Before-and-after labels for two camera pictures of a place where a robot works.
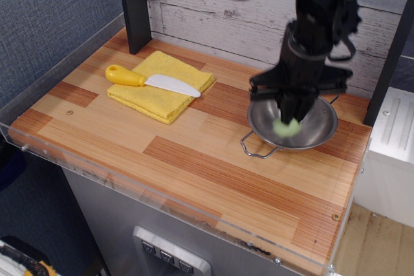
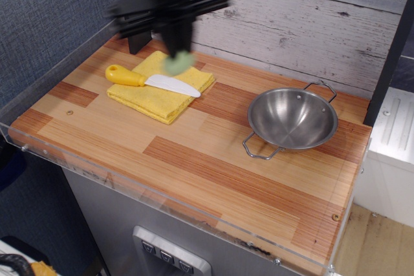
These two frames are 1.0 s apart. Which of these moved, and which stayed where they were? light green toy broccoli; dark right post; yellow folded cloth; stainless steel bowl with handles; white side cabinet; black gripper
Moved: light green toy broccoli; black gripper
Stayed: white side cabinet; stainless steel bowl with handles; dark right post; yellow folded cloth
